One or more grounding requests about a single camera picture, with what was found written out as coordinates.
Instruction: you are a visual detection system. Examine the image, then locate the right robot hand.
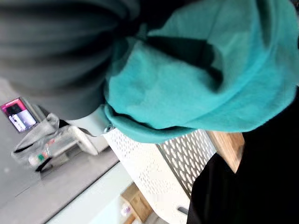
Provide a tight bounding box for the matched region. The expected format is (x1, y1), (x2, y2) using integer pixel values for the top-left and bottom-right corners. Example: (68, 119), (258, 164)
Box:
(0, 0), (196, 121)

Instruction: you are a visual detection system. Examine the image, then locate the teal cloth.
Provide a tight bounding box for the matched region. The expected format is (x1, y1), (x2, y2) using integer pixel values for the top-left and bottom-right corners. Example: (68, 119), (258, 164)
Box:
(100, 0), (299, 144)

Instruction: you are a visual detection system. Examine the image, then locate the white perforated laundry basket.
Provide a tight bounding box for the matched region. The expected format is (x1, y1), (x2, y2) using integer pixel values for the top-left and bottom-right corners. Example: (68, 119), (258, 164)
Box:
(102, 127), (218, 224)

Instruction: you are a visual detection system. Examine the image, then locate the black cloth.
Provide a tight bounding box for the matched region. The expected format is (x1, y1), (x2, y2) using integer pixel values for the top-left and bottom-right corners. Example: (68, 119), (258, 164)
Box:
(186, 85), (299, 224)

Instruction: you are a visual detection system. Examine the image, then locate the clear plastic bag with bottles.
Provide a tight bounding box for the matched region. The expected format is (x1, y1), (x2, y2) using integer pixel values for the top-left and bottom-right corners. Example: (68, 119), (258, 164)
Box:
(11, 112), (78, 173)

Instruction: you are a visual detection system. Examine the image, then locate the brown cardboard box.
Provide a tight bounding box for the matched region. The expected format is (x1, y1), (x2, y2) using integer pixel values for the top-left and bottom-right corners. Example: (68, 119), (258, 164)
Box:
(120, 182), (155, 224)

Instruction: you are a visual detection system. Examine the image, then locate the light wooden board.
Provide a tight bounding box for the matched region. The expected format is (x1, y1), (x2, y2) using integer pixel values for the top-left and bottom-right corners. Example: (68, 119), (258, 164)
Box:
(207, 130), (246, 174)

